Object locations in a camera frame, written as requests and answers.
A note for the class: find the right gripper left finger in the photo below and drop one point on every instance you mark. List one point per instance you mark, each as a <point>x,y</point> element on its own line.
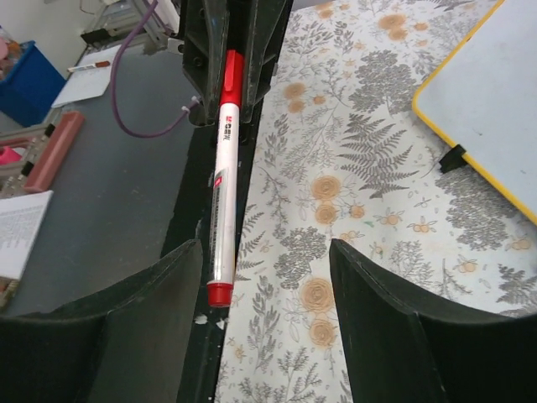
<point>125,343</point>

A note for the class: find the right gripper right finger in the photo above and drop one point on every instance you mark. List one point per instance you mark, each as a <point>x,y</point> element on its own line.
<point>403,343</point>

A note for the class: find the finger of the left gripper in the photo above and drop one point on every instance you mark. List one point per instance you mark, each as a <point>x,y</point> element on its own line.
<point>204,25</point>
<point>267,23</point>

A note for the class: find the red white marker pen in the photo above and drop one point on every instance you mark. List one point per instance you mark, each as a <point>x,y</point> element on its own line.
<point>224,190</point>

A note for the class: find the yellow framed whiteboard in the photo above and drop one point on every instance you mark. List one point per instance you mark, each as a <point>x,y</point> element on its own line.
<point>481,100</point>

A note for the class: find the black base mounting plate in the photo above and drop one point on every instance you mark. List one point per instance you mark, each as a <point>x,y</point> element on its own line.
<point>192,220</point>

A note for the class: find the white paper sheet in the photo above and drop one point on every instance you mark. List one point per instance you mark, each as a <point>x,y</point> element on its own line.
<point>86,84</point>

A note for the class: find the floral table mat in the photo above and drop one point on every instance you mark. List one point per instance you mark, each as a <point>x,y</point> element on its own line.
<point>341,155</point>

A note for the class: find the brown rectangular bar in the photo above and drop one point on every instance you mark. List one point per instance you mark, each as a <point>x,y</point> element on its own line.
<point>60,140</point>

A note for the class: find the printed white booklet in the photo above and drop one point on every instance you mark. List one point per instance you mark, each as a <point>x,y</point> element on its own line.
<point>21,218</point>

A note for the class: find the blue storage bin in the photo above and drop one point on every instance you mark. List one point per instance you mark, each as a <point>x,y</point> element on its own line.
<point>30,88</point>

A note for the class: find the aluminium frame rail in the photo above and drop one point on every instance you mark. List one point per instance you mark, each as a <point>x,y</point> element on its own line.
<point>113,21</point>

